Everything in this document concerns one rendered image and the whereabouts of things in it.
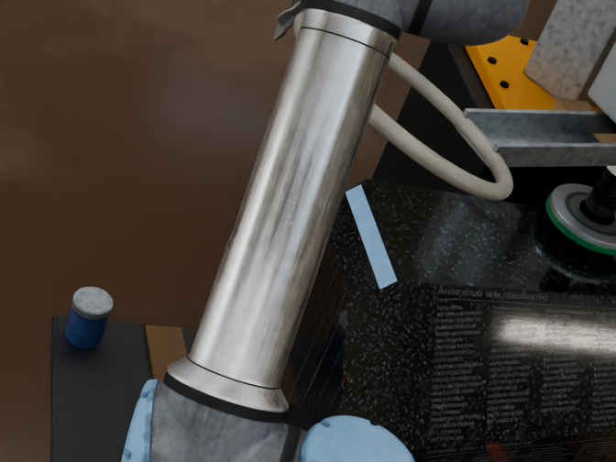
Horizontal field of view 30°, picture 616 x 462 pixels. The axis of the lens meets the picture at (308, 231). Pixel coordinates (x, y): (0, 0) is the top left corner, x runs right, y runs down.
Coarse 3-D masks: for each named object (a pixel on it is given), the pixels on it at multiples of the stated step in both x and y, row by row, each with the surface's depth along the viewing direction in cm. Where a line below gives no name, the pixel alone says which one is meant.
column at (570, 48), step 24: (576, 0) 301; (600, 0) 295; (552, 24) 308; (576, 24) 302; (600, 24) 297; (552, 48) 309; (576, 48) 304; (600, 48) 298; (528, 72) 317; (552, 72) 311; (576, 72) 305; (576, 96) 307
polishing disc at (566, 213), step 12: (552, 192) 257; (564, 192) 258; (576, 192) 260; (588, 192) 261; (552, 204) 253; (564, 204) 254; (576, 204) 256; (564, 216) 250; (576, 216) 252; (576, 228) 248; (588, 228) 249; (600, 228) 251; (612, 228) 253; (588, 240) 247; (600, 240) 247; (612, 240) 249
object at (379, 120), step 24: (408, 72) 223; (432, 96) 224; (384, 120) 180; (456, 120) 222; (408, 144) 181; (480, 144) 217; (432, 168) 183; (456, 168) 185; (504, 168) 209; (480, 192) 189; (504, 192) 196
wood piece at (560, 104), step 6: (558, 102) 301; (564, 102) 300; (570, 102) 302; (576, 102) 303; (582, 102) 304; (552, 108) 303; (558, 108) 300; (564, 108) 298; (570, 108) 299; (576, 108) 300; (582, 108) 301; (588, 108) 302; (600, 138) 291; (606, 138) 292; (612, 138) 293
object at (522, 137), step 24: (480, 120) 224; (504, 120) 227; (528, 120) 230; (552, 120) 234; (576, 120) 237; (600, 120) 241; (504, 144) 215; (528, 144) 218; (552, 144) 222; (576, 144) 225; (600, 144) 229
